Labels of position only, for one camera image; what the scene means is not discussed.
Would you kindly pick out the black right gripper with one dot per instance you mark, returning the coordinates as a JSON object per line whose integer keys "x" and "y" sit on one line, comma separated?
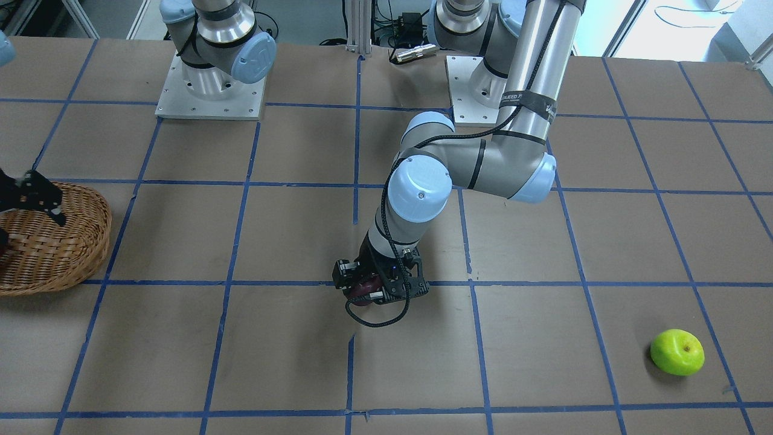
{"x": 31, "y": 194}

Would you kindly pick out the aluminium frame post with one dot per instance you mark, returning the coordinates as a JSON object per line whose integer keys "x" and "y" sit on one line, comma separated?
{"x": 358, "y": 21}

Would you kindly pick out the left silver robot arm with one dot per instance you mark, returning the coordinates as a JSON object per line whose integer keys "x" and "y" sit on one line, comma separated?
{"x": 525, "y": 48}

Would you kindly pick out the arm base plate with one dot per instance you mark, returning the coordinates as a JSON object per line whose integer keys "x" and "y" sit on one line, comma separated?
{"x": 475, "y": 91}
{"x": 208, "y": 94}

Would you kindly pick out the green apple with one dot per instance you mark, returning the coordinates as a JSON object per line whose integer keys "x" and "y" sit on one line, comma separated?
{"x": 677, "y": 352}

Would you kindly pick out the dark red apple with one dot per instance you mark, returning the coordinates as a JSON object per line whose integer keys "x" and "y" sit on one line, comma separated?
{"x": 359, "y": 294}

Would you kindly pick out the wicker basket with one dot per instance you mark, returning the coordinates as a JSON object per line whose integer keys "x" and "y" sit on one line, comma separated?
{"x": 42, "y": 256}

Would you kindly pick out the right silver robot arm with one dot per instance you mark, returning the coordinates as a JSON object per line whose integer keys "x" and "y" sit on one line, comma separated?
{"x": 222, "y": 60}

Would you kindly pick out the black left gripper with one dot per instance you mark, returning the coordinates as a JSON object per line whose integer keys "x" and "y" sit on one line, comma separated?
{"x": 368, "y": 261}

